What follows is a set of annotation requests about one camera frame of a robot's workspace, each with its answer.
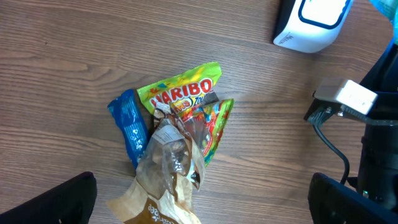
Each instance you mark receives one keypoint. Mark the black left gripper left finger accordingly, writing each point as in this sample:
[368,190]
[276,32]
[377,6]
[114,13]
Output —
[69,203]

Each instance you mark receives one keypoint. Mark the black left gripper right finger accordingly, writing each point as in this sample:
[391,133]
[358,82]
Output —
[331,202]

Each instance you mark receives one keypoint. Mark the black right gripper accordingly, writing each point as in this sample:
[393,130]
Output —
[381,79]

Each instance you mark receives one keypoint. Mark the blue snack packet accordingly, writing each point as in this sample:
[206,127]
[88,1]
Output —
[127,115]

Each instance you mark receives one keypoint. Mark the brown nut snack bag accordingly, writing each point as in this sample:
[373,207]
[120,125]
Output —
[172,166]

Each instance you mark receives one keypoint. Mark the green Haribo candy bag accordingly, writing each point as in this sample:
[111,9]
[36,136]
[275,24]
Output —
[191,95]

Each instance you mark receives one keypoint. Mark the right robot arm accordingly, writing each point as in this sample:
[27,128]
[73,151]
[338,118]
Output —
[378,166]

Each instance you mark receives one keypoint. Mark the white barcode scanner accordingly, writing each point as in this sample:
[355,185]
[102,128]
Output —
[309,26]

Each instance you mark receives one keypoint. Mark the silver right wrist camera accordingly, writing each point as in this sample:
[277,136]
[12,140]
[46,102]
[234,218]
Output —
[346,92]

